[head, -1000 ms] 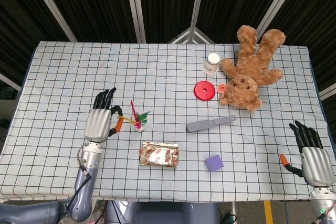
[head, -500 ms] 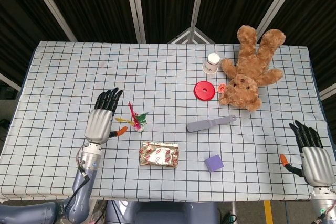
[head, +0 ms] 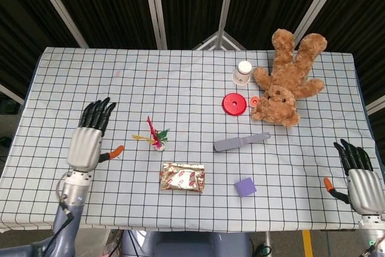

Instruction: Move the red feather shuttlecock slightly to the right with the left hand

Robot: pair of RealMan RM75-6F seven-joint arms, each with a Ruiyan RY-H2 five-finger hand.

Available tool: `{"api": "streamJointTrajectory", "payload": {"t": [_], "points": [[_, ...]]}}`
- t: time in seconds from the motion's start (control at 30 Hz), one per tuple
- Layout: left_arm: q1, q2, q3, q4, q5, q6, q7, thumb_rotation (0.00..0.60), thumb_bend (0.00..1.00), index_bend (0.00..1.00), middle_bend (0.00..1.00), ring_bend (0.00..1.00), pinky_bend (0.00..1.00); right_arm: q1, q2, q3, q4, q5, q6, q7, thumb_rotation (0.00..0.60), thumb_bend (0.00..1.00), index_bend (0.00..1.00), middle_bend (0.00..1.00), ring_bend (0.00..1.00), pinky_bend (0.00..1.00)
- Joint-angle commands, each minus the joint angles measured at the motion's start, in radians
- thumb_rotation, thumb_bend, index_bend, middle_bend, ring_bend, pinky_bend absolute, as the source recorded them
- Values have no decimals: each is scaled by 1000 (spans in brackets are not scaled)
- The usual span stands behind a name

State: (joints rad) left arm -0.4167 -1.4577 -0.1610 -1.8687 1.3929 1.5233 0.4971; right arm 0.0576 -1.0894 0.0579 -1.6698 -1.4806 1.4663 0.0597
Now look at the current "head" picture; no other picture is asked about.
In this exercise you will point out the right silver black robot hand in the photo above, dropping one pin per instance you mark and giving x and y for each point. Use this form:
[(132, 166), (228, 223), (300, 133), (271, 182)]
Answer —
[(365, 190)]

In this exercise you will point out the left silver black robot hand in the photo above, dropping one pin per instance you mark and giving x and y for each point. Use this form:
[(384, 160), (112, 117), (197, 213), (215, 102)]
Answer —
[(84, 148)]

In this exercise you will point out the red feather shuttlecock green base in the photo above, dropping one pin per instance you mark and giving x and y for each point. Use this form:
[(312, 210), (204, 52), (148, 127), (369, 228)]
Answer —
[(158, 145)]

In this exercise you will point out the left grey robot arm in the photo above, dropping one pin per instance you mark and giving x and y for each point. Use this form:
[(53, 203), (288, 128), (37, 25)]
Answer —
[(70, 193)]

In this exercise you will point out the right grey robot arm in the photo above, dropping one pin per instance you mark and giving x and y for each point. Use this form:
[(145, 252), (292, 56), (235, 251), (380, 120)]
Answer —
[(373, 233)]

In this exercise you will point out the gold foil tea packet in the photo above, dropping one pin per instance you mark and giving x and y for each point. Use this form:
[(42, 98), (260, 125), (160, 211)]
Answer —
[(180, 178)]

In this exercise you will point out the purple foam cube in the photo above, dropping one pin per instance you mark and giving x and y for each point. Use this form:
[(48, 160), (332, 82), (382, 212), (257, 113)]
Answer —
[(245, 187)]

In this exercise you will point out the checkered light blue tablecloth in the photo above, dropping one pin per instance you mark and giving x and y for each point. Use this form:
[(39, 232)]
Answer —
[(192, 88)]

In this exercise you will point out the grey robot torso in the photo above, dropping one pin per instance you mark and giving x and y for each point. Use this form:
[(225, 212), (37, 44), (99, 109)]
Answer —
[(186, 245)]

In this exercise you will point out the brown teddy bear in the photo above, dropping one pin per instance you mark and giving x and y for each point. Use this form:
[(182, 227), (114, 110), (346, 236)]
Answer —
[(282, 73)]

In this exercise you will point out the grey plastic scraper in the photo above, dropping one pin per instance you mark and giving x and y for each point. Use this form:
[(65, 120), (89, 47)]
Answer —
[(228, 144)]

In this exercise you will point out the dark pleated curtain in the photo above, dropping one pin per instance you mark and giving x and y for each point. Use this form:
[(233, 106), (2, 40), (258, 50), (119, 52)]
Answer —
[(105, 4)]

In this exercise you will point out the red round plastic lid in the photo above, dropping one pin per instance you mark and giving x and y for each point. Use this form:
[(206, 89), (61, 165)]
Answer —
[(234, 105)]

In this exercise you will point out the white paper cup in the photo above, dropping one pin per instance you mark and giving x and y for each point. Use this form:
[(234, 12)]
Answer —
[(242, 73)]

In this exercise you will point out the grey metal partition foot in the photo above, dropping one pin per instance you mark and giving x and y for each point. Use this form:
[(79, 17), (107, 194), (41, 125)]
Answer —
[(221, 40)]

